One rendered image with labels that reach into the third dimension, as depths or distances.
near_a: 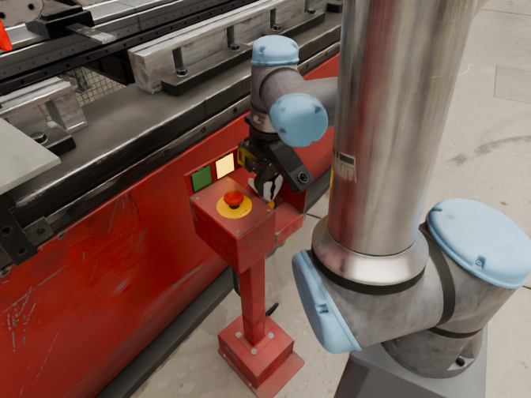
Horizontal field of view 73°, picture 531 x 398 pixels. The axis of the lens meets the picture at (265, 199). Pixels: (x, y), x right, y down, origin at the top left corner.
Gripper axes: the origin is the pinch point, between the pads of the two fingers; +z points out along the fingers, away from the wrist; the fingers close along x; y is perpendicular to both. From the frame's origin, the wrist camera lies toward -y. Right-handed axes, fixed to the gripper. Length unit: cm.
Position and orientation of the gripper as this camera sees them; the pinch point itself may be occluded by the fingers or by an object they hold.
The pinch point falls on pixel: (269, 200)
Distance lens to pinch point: 81.6
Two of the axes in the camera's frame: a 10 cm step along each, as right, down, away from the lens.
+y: -6.9, -5.6, 4.6
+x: -7.2, 4.8, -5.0
